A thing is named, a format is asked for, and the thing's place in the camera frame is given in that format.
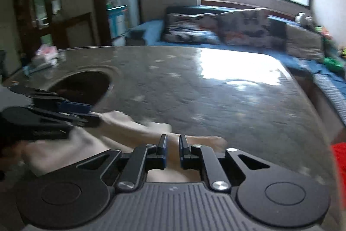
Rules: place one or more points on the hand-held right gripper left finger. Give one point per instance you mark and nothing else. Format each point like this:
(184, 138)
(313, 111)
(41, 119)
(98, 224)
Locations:
(162, 152)

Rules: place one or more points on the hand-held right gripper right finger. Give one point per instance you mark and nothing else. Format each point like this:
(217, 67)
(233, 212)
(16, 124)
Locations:
(183, 152)

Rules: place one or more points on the small plush toys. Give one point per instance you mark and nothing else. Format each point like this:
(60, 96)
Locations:
(342, 51)

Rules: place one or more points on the green plush toy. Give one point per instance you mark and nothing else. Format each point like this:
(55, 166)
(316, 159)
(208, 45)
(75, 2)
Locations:
(323, 30)

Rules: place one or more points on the dark wooden cabinet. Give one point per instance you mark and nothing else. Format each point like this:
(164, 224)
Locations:
(67, 28)

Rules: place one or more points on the cream garment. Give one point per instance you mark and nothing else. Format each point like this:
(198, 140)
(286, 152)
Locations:
(121, 131)

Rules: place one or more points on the white remote control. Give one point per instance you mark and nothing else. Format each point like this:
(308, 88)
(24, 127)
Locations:
(40, 66)

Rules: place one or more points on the grey pillow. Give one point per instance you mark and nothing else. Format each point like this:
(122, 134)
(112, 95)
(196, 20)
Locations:
(304, 41)

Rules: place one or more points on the red cloth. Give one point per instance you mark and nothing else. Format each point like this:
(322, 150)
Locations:
(340, 163)

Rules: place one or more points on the pink white tissue pack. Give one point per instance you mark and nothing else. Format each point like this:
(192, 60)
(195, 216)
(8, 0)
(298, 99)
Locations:
(47, 53)

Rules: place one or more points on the blue bathroom cabinet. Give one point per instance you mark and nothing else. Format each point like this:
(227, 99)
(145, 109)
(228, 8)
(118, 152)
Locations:
(116, 21)

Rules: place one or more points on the blue leaf print pillow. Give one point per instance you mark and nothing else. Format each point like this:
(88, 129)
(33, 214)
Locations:
(189, 37)

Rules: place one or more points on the panda plush toy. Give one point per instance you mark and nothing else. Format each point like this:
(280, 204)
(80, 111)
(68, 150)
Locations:
(302, 17)

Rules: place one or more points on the round black induction cooktop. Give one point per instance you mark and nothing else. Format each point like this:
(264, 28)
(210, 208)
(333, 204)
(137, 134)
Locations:
(81, 87)

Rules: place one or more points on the butterfly print pillow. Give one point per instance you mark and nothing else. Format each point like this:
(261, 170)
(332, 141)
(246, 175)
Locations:
(189, 21)
(243, 28)

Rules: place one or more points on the green bowl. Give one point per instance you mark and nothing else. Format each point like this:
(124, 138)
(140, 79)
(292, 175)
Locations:
(333, 62)

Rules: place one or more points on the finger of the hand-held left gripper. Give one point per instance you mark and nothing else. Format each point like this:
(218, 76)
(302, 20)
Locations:
(54, 120)
(75, 108)

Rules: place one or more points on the teal blue sofa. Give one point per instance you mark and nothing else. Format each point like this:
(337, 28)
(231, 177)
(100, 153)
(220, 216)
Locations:
(154, 28)

